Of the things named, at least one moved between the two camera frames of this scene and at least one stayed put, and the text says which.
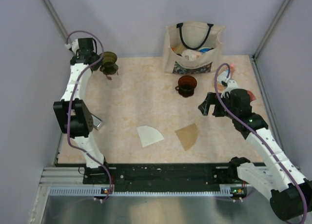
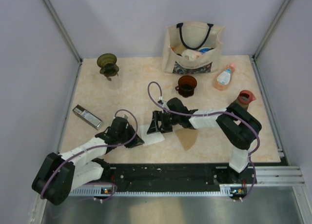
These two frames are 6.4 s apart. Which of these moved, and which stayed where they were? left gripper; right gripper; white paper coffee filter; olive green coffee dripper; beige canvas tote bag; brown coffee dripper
Moved: right gripper; left gripper
Stayed: brown coffee dripper; beige canvas tote bag; olive green coffee dripper; white paper coffee filter
